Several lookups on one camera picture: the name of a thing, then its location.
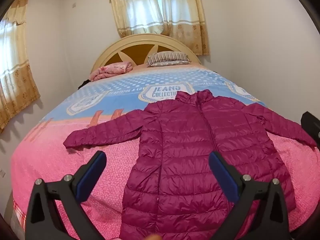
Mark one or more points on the cream wooden headboard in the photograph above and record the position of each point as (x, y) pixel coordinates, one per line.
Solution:
(110, 52)

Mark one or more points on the red plaid mattress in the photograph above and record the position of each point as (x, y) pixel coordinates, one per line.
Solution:
(19, 215)

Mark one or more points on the beige floral window curtain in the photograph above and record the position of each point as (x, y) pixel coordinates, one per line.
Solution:
(17, 85)
(185, 27)

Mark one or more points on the magenta puffer jacket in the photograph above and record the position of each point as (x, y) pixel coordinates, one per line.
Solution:
(180, 155)

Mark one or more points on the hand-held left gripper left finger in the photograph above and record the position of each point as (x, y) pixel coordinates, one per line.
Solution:
(91, 173)

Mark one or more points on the striped pillow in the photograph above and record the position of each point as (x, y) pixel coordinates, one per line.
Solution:
(167, 58)

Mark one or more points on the folded pink floral blanket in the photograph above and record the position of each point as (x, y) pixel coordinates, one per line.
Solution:
(112, 70)

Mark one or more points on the pink and blue printed bedspread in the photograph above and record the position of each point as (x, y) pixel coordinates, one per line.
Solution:
(62, 170)

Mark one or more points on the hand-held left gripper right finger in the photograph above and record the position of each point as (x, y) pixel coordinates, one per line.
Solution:
(223, 175)

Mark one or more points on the white wall socket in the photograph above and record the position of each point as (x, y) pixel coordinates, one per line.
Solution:
(2, 173)

